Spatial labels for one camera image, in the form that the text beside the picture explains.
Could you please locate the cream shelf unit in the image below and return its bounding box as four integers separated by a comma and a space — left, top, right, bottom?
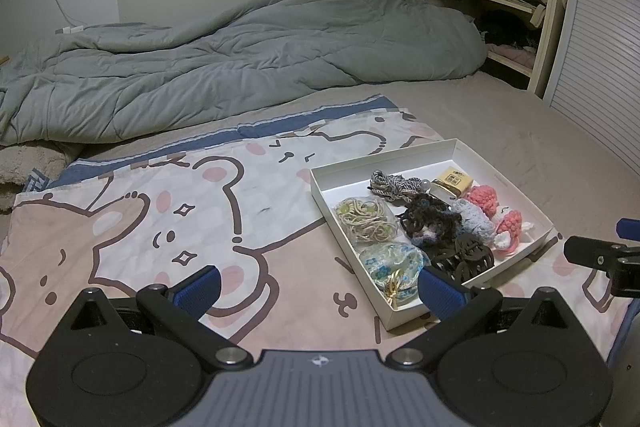
408, 0, 559, 98

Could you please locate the cartoon printed blanket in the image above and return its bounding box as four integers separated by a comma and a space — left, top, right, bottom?
0, 94, 632, 408

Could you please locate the beige fuzzy blanket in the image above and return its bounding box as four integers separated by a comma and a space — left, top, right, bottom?
0, 141, 84, 214

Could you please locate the bagged beige cord bundle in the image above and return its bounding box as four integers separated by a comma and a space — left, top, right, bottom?
333, 197, 397, 244

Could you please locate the small brown carton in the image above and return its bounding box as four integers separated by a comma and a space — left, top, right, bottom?
430, 167, 474, 198

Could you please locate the black and white braided cord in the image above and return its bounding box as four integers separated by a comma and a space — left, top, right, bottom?
368, 169, 427, 201

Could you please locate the blue floral pouch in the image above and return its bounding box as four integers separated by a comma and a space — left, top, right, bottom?
358, 243, 432, 309

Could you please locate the shallow white cardboard box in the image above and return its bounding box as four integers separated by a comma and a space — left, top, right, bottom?
309, 138, 555, 334

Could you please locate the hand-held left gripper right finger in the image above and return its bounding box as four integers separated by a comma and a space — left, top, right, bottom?
391, 266, 576, 369

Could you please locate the brown hair claw clip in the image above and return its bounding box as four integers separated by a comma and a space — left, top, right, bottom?
429, 234, 496, 284

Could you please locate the dark crochet flower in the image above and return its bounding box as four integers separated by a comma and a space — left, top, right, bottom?
397, 194, 464, 249

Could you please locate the grey white crochet ball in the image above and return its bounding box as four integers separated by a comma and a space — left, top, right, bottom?
451, 199, 494, 236

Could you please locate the grey duvet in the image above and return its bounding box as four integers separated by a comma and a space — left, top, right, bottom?
0, 0, 487, 146

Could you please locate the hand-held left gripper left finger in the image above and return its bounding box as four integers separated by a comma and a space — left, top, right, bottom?
65, 265, 253, 368

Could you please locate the white slatted door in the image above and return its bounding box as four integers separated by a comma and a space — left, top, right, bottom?
542, 0, 640, 180

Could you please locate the dark clothes pile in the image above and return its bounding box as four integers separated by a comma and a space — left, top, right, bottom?
472, 6, 542, 51

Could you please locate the pink crochet doll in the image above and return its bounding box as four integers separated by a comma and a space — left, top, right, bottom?
466, 185, 537, 254

